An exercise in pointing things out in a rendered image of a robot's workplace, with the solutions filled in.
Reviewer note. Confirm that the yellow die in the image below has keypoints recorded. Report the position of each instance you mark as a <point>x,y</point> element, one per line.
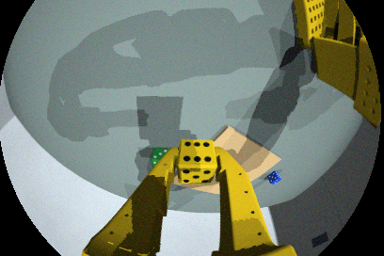
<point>196,162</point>

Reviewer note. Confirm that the green die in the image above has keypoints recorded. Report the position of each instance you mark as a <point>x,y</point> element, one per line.
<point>157,154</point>

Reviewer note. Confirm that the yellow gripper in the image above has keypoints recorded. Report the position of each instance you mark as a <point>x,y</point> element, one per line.
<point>135,229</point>

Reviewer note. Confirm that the blue die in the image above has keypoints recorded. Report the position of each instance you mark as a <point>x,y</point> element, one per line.
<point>274,177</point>

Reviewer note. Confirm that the beige mat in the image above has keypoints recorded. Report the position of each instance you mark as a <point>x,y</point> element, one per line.
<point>252,157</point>

